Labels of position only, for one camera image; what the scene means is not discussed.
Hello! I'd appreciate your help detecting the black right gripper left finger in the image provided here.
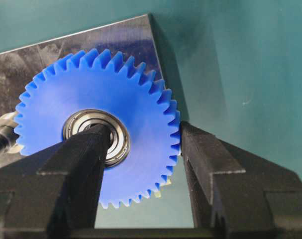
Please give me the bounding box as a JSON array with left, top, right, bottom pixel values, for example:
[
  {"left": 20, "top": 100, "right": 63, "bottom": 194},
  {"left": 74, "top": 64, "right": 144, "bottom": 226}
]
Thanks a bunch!
[{"left": 0, "top": 124, "right": 108, "bottom": 239}]

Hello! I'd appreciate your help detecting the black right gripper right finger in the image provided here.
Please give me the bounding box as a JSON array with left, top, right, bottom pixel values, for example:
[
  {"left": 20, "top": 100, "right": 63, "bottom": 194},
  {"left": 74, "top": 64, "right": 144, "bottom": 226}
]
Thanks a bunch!
[{"left": 180, "top": 121, "right": 302, "bottom": 239}]

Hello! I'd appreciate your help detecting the large blue plastic gear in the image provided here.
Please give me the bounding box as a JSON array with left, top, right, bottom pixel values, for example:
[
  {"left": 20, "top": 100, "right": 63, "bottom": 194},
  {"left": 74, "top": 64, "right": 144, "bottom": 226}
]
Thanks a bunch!
[{"left": 14, "top": 49, "right": 180, "bottom": 208}]

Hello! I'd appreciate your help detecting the steel bolt with nut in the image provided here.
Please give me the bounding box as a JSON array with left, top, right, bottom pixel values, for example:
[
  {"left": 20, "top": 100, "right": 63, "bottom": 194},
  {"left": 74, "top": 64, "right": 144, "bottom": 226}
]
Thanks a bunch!
[{"left": 0, "top": 111, "right": 23, "bottom": 155}]

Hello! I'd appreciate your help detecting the grey metal base plate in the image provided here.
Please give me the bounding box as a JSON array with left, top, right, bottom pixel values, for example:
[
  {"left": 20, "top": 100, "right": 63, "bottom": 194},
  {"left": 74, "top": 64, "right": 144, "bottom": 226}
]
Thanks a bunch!
[{"left": 0, "top": 13, "right": 189, "bottom": 172}]

